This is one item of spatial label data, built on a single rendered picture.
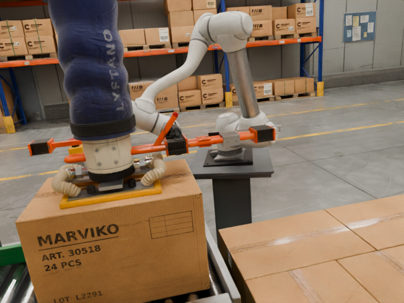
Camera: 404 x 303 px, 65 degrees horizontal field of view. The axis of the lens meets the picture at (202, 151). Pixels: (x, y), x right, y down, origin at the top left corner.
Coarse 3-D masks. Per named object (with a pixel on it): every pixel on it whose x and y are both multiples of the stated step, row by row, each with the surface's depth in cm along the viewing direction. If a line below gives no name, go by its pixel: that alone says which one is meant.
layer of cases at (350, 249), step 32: (256, 224) 163; (288, 224) 161; (320, 224) 158; (352, 224) 156; (384, 224) 154; (224, 256) 155; (256, 256) 138; (288, 256) 136; (320, 256) 134; (352, 256) 134; (384, 256) 131; (256, 288) 120; (288, 288) 118; (320, 288) 117; (352, 288) 116; (384, 288) 114
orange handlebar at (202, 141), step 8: (200, 136) 125; (208, 136) 124; (216, 136) 126; (240, 136) 124; (248, 136) 124; (56, 144) 137; (64, 144) 138; (72, 144) 138; (80, 144) 139; (152, 144) 122; (192, 144) 120; (200, 144) 121; (208, 144) 122; (136, 152) 117; (144, 152) 117; (152, 152) 119; (64, 160) 113; (72, 160) 113; (80, 160) 113
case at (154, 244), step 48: (48, 192) 120; (192, 192) 109; (48, 240) 103; (96, 240) 106; (144, 240) 110; (192, 240) 113; (48, 288) 107; (96, 288) 111; (144, 288) 115; (192, 288) 119
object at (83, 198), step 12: (132, 180) 112; (156, 180) 118; (84, 192) 111; (96, 192) 110; (108, 192) 109; (120, 192) 109; (132, 192) 109; (144, 192) 109; (156, 192) 110; (60, 204) 105; (72, 204) 105; (84, 204) 106
